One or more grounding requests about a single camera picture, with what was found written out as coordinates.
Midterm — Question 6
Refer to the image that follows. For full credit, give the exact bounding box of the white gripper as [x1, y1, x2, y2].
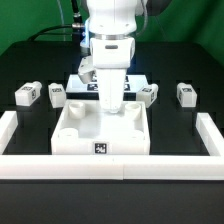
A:
[78, 54, 129, 113]

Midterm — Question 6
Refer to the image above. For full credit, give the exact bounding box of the white square table top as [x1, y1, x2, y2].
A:
[51, 100, 150, 155]

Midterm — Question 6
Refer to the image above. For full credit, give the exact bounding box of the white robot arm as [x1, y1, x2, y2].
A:
[78, 0, 172, 113]

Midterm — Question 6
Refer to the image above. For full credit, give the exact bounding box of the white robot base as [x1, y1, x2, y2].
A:
[80, 20, 91, 54]

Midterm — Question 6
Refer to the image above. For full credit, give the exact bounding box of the white marker sheet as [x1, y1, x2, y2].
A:
[66, 74, 148, 94]

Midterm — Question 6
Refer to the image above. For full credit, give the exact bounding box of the white U-shaped obstacle fence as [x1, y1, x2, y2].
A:
[0, 113, 224, 180]

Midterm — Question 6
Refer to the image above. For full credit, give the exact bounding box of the black cable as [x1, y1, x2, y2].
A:
[27, 0, 86, 42]

